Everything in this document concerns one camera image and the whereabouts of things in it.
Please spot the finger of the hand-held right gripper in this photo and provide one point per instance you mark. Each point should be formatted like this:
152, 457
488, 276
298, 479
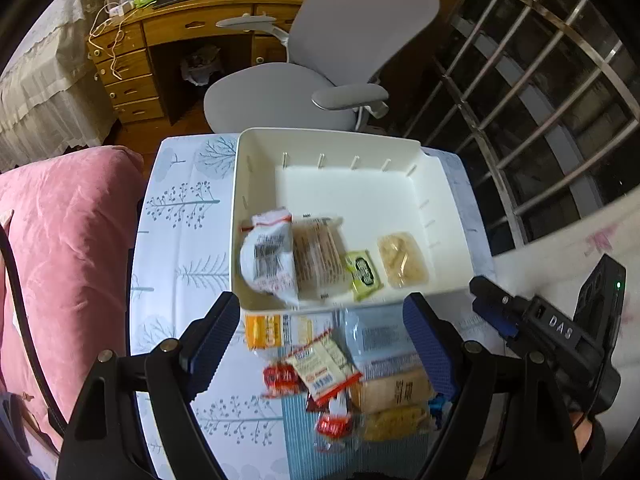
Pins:
497, 310

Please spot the teal white printed mat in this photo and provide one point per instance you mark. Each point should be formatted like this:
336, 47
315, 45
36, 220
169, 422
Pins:
300, 440

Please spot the small blue candy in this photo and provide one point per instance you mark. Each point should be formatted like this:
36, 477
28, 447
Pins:
437, 405

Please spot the trash bin with bag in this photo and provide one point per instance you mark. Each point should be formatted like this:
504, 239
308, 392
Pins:
200, 67

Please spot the brown bread packet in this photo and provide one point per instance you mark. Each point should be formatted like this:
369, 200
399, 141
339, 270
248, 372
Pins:
395, 390

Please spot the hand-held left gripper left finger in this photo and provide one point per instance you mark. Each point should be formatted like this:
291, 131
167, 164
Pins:
215, 347

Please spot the large blue white clear pack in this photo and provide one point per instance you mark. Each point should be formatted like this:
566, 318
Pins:
380, 335

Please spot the white plastic storage bin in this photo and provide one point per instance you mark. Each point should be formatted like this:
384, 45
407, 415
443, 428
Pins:
350, 195

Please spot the orange oat bar packet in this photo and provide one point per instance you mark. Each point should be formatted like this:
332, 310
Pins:
265, 332

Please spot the brown cake packet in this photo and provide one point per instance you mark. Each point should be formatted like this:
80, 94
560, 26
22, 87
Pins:
315, 255

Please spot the white sheet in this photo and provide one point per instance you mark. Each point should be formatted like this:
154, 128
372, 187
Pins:
550, 260

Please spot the wooden desk with drawers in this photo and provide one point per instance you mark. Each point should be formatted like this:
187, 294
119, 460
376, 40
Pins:
130, 60

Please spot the small dark red packet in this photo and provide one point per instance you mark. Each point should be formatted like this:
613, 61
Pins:
316, 402

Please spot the green candy packet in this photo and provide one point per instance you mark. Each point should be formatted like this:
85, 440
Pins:
362, 272

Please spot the yellow biscuit packet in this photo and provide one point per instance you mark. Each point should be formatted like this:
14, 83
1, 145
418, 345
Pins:
395, 422

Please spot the grey office chair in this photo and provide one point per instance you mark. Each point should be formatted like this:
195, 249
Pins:
350, 20

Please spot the white round bun packet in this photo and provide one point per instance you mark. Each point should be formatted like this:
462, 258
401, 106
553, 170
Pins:
267, 265

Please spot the red cake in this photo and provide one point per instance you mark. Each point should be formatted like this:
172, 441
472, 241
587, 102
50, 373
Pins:
332, 427
280, 379

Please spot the white lace curtain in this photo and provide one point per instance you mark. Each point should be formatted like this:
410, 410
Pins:
45, 85

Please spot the red white snack packet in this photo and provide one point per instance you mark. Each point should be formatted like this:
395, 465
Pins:
320, 365

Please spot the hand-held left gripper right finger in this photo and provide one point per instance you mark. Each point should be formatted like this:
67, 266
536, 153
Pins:
430, 350

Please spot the metal window grille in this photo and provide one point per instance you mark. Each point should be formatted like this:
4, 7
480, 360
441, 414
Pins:
600, 55

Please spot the person's right forearm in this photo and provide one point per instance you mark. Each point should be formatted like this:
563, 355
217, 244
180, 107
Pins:
585, 440

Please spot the beige pastry packet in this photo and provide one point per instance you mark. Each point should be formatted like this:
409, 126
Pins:
402, 260

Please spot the light patterned cloth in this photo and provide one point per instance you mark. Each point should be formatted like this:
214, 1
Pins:
20, 440

